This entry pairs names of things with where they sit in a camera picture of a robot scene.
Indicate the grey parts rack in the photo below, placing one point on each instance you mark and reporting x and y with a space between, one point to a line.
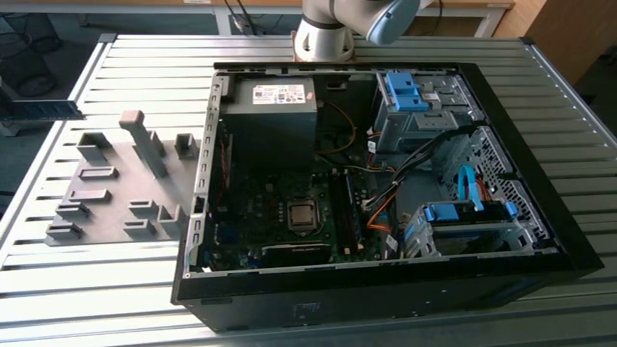
126 188

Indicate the CPU socket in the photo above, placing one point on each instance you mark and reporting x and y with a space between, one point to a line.
303 215

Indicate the white stand leg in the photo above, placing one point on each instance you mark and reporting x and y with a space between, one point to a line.
7 129

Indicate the black graphics card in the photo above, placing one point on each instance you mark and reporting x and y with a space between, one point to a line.
296 254

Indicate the low grey disk bay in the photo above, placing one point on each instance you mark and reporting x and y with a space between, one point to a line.
481 231

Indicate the hard disk in blue carrier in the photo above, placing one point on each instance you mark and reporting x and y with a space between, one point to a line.
445 213

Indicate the black mesh bin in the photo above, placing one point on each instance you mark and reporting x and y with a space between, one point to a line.
28 72

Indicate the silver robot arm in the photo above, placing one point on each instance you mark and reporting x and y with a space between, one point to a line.
323 36

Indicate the white-framed wooden desk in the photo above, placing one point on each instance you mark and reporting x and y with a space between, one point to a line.
472 4

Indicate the blue-green RAM stick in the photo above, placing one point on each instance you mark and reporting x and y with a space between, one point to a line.
355 217
43 109

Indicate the tall grey drive cage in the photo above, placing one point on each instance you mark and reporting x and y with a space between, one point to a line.
424 126

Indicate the black PC case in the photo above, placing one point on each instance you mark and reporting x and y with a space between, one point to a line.
337 300

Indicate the brown wooden cabinet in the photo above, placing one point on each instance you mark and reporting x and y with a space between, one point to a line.
569 32

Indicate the grey power supply unit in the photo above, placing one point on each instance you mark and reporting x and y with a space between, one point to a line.
269 123

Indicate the green motherboard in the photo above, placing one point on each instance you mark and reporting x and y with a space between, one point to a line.
251 213

